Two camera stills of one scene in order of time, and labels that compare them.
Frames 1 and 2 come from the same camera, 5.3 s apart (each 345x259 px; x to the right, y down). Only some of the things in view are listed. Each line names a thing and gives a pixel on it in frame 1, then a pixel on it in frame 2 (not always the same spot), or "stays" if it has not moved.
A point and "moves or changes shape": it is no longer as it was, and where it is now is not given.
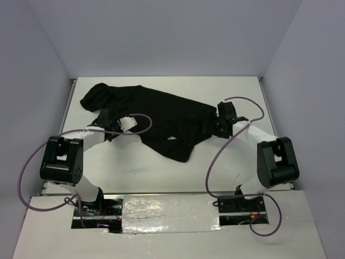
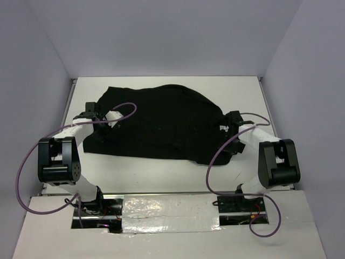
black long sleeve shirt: x=174 y=124 moves or changes shape
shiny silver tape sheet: x=158 y=213 stays
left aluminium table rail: x=73 y=81 stays
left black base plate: x=104 y=208 stays
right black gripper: x=215 y=117 → x=232 y=149
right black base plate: x=240 y=204 stays
